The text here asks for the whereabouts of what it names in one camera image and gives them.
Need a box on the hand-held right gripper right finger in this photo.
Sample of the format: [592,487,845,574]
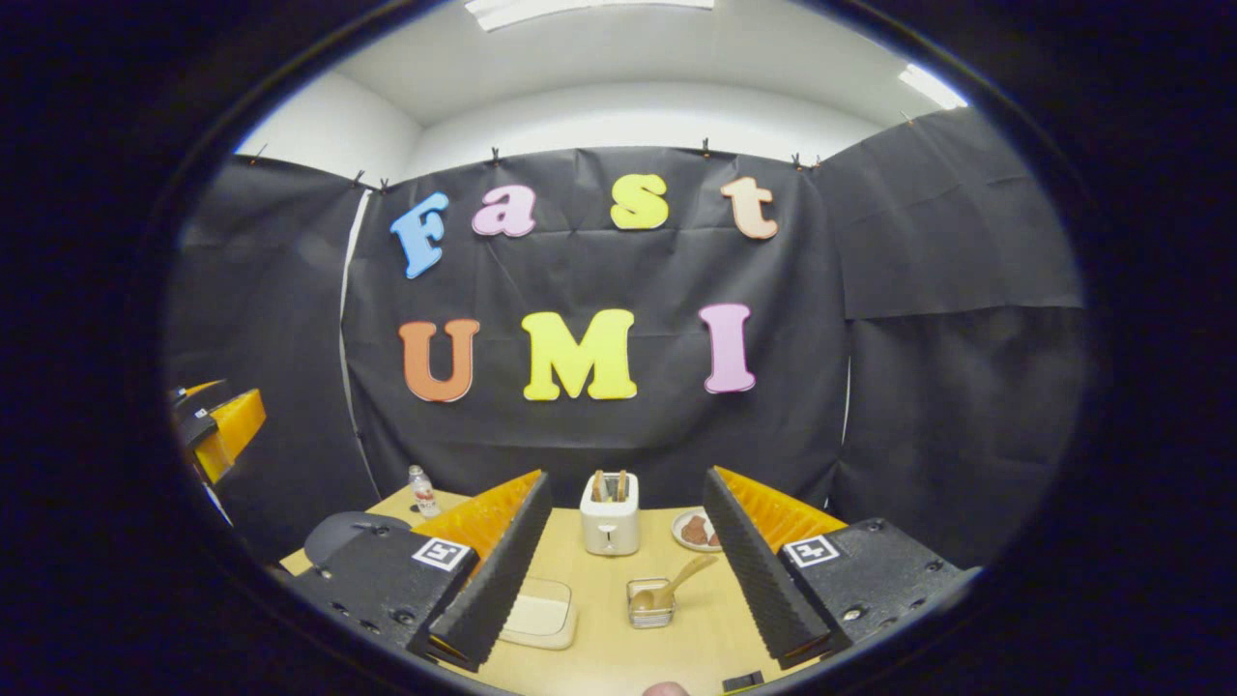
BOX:
[703,466,982,670]

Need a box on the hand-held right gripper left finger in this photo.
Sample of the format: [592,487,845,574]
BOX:
[290,469,554,673]

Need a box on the wooden spoon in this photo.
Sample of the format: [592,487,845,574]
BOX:
[630,554,719,612]

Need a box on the dark grey rice cooker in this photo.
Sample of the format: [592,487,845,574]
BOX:
[304,510,412,566]

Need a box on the white plate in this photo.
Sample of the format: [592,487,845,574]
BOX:
[671,507,721,553]

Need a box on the clear plastic bottle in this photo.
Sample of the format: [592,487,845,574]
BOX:
[408,465,441,519]

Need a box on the white toaster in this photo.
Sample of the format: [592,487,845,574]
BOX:
[580,471,641,556]

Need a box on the black backdrop cloth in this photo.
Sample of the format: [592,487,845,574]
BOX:
[164,106,1088,571]

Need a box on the ceiling light panel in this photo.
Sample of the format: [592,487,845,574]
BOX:
[899,63,969,110]
[464,0,716,32]

